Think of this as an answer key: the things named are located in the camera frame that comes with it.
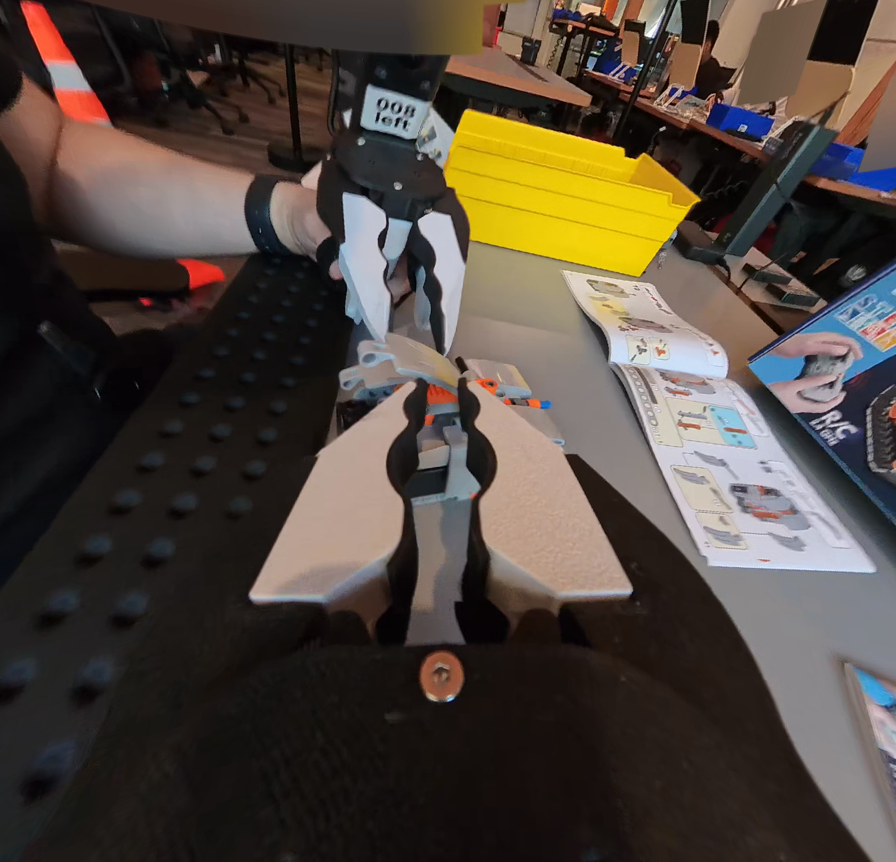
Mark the blue plastic bin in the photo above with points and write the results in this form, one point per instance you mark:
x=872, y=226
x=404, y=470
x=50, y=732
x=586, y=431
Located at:
x=836, y=161
x=738, y=120

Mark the yellow plastic bin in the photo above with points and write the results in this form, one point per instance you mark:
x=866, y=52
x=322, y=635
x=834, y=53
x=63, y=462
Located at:
x=560, y=211

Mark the small metal key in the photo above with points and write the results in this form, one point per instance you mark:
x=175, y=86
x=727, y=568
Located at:
x=662, y=257

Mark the grey desk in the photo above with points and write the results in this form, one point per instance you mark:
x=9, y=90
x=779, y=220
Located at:
x=546, y=316

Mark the black pole stand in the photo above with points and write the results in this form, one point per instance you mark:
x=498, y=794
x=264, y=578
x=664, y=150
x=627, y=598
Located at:
x=294, y=106

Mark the person's left forearm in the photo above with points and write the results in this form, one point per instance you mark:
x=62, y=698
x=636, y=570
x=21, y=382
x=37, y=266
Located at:
x=154, y=197

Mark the grey top table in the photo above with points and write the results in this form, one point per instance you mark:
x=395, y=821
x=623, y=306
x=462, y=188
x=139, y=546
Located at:
x=518, y=78

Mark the black dimpled armrest pad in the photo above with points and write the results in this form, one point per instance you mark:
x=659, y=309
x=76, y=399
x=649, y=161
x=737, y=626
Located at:
x=175, y=456

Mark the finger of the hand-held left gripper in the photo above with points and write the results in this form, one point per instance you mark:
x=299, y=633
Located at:
x=360, y=267
x=451, y=274

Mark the dark blue toy set box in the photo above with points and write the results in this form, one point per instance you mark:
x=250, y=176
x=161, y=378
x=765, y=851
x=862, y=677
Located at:
x=840, y=400

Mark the grey orange toy brick vehicle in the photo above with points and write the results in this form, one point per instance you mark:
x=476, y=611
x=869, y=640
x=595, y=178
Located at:
x=500, y=379

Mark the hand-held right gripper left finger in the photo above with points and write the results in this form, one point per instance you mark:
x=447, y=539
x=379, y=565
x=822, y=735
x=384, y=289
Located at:
x=336, y=526

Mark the open instruction booklet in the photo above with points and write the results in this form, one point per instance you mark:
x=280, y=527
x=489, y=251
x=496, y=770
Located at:
x=700, y=421

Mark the person's left hand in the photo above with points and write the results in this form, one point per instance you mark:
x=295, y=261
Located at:
x=297, y=218

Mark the black office chair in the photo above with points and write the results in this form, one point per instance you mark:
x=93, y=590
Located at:
x=203, y=85

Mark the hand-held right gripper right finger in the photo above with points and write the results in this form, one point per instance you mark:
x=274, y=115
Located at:
x=553, y=526

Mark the orange traffic cone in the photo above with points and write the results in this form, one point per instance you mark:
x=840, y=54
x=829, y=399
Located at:
x=66, y=71

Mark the black wristband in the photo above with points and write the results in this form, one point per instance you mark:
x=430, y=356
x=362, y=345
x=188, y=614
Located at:
x=262, y=218

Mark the long wooden table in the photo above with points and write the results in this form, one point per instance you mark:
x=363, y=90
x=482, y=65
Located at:
x=840, y=187

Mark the blue closed booklet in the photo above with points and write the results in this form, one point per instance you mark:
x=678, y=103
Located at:
x=878, y=722

